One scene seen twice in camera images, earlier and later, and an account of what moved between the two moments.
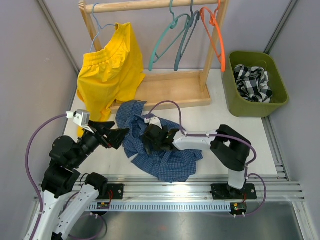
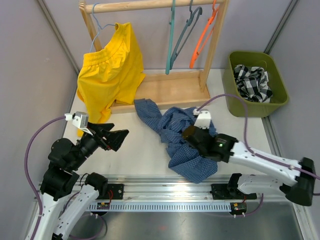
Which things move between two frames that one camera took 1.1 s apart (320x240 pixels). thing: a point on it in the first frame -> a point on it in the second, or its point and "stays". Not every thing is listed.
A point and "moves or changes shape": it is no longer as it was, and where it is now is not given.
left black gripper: (115, 137) stays
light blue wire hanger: (99, 27) stays
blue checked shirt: (177, 166) -> (184, 159)
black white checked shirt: (253, 83) stays
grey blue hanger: (191, 22) moves or changes shape
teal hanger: (167, 31) moves or changes shape
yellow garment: (113, 74) stays
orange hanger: (214, 22) -> (210, 19)
